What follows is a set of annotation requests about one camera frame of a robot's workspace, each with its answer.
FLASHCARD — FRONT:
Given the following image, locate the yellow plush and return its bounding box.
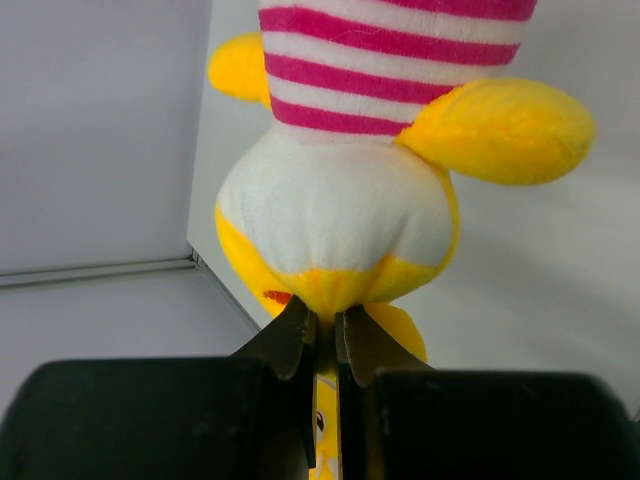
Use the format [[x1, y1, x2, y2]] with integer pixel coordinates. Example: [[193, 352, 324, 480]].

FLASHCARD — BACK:
[[207, 0, 597, 480]]

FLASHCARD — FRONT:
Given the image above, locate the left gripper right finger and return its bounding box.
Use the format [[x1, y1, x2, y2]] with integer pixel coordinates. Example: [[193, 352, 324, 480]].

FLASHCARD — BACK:
[[335, 307, 635, 479]]

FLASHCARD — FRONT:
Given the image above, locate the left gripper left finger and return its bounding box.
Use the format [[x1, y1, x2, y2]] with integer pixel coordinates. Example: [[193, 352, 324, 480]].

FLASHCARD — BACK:
[[1, 299, 317, 479]]

